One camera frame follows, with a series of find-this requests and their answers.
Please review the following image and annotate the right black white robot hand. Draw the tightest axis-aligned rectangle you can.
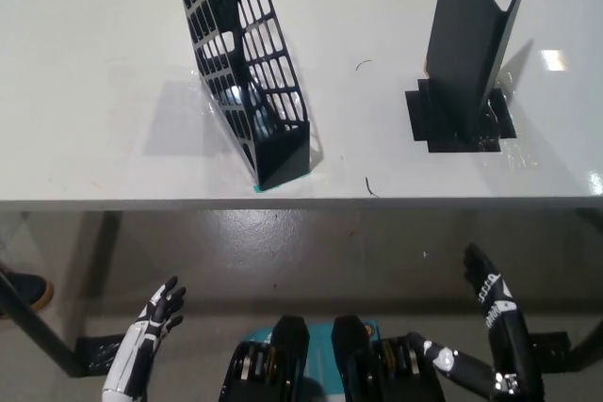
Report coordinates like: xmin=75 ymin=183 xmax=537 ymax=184
xmin=404 ymin=242 xmax=541 ymax=393

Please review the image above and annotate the dark metal table leg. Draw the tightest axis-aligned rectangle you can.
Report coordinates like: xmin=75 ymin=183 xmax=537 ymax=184
xmin=564 ymin=208 xmax=603 ymax=365
xmin=0 ymin=211 xmax=122 ymax=378

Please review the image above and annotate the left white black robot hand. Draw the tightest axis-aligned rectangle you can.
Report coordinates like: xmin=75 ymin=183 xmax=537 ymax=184
xmin=101 ymin=274 xmax=187 ymax=396

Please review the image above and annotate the black notebook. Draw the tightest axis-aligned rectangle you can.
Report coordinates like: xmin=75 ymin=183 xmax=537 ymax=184
xmin=422 ymin=0 xmax=539 ymax=142

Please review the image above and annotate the dark shoe with tan sole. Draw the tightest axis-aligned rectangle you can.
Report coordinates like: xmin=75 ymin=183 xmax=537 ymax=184
xmin=0 ymin=265 xmax=55 ymax=314

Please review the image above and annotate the black floor tape patch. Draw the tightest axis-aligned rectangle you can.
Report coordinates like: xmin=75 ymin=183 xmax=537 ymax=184
xmin=74 ymin=333 xmax=126 ymax=373
xmin=531 ymin=330 xmax=572 ymax=354

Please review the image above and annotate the black mesh file shelf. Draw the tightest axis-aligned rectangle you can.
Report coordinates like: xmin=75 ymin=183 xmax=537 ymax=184
xmin=171 ymin=0 xmax=312 ymax=192

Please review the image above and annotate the black teal robot body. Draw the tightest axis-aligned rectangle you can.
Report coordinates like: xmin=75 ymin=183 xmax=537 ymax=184
xmin=216 ymin=314 xmax=444 ymax=402

